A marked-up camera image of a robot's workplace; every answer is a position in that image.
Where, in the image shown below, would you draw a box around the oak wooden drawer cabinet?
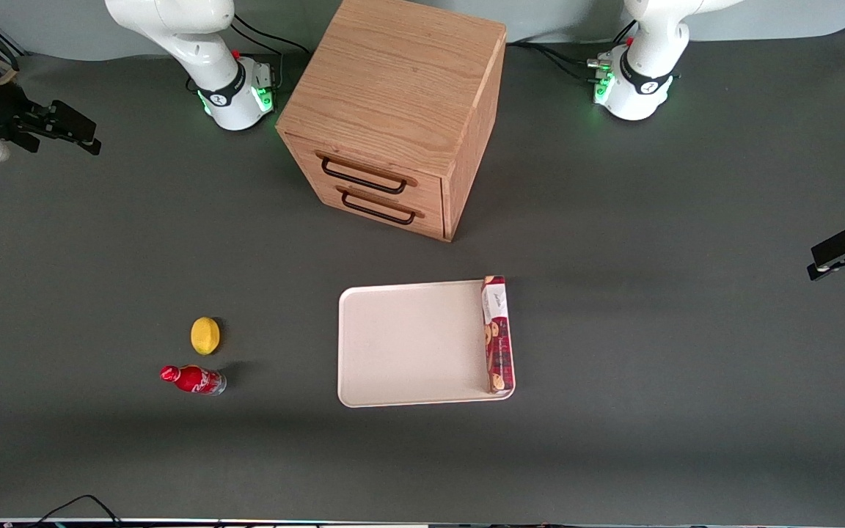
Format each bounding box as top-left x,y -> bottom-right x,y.
275,0 -> 508,243

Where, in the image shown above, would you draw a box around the black left arm base cables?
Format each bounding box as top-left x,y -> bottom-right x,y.
506,21 -> 637,83

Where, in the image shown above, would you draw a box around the black arm base cables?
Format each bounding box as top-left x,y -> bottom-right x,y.
230,13 -> 311,92
506,21 -> 637,83

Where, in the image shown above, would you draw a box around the red cookie box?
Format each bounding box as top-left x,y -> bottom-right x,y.
480,275 -> 516,396

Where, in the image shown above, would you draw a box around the yellow lemon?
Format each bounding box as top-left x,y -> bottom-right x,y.
190,316 -> 222,357

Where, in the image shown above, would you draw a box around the white plastic tray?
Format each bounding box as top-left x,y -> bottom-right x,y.
337,279 -> 517,408

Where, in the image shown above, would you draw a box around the wooden drawer front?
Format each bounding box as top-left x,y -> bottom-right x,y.
311,183 -> 446,241
283,132 -> 445,215

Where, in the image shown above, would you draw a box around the red coke bottle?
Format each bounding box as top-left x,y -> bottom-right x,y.
158,364 -> 228,397

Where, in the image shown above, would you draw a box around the black metal drawer handle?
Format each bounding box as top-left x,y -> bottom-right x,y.
340,191 -> 417,226
321,155 -> 408,196

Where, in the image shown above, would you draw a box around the black right arm base cables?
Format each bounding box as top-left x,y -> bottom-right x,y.
230,13 -> 311,92

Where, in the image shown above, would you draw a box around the black cable at table edge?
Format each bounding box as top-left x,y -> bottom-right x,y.
25,494 -> 124,528

